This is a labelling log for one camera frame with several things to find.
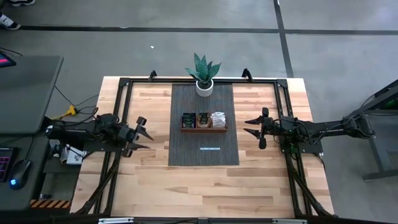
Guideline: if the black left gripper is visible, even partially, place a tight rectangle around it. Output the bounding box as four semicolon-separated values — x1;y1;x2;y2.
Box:
119;116;154;158

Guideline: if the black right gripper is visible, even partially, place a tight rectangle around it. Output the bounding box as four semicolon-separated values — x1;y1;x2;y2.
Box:
243;106;282;150

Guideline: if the dark purple Ahmad tea packet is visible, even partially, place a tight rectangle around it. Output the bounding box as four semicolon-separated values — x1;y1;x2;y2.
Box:
182;112;197;129

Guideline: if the wooden three-compartment box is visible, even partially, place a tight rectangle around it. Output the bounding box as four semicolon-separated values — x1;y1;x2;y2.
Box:
179;111;228;134

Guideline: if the grey woven placemat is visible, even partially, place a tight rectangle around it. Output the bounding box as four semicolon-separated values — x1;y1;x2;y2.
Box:
167;82;240;167

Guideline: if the green plant in white pot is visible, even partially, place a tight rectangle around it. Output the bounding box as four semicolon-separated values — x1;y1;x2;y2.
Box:
185;52;222;98

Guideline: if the white box under table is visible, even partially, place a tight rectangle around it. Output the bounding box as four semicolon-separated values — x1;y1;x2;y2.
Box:
49;139;88;166

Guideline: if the yellow power plug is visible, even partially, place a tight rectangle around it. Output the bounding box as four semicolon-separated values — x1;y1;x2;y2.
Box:
51;105;79;121

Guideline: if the dark grey low desk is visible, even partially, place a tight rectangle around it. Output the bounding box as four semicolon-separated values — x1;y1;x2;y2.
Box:
0;134;51;212

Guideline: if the orange black hazard tape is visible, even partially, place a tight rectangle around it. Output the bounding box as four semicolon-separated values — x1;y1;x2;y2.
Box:
30;199;72;209

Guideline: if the grey side desk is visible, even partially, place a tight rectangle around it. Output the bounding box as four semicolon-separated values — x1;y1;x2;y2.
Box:
0;55;65;135

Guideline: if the black computer mouse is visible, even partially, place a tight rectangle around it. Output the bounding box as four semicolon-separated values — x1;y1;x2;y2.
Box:
8;159;32;190

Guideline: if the grey metal stand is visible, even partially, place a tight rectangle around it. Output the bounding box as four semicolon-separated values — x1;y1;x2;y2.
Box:
341;79;398;181

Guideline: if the backlit black keyboard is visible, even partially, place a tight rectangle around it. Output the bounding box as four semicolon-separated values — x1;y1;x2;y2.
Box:
0;146;18;184

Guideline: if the tablet screen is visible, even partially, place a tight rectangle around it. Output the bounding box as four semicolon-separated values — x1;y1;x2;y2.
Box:
0;51;17;68

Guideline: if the person's shoe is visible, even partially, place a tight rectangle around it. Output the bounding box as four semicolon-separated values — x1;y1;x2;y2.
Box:
0;12;22;30
9;0;37;7

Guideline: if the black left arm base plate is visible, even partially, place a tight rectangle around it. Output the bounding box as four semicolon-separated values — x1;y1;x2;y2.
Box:
82;138;128;152

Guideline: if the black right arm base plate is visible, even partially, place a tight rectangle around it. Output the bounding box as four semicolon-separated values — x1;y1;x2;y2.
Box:
281;141;325;156

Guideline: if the black metal table frame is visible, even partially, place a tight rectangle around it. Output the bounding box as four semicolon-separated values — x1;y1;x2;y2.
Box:
74;77;335;217

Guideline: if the silver table bracket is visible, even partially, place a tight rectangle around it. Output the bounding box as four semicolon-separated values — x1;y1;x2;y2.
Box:
272;218;308;224
98;217;134;224

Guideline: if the black floor cable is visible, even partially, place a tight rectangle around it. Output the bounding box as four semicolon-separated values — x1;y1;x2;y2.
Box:
54;85;100;122

